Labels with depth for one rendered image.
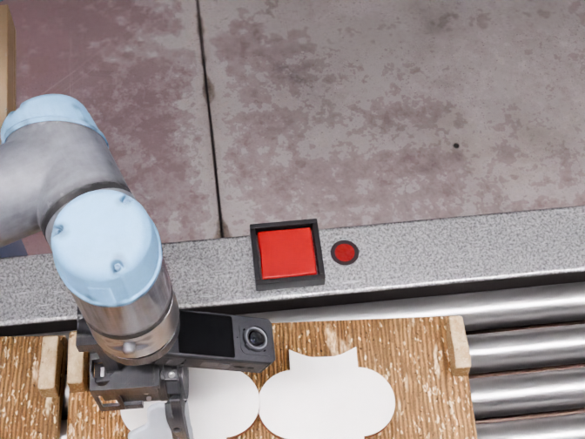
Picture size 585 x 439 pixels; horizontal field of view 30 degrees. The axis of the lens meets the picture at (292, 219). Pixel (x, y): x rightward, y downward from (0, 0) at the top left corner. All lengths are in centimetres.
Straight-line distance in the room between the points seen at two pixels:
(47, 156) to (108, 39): 175
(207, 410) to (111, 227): 36
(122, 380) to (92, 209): 22
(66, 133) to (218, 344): 23
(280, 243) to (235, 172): 116
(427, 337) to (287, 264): 17
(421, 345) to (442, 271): 11
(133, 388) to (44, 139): 24
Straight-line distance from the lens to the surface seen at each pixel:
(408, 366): 115
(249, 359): 97
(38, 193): 86
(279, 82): 250
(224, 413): 110
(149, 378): 97
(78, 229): 80
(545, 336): 120
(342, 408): 111
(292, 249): 120
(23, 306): 122
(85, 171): 85
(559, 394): 119
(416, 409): 113
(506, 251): 125
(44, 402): 115
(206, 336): 96
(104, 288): 79
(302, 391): 112
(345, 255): 122
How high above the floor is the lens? 199
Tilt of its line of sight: 60 degrees down
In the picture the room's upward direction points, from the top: 2 degrees clockwise
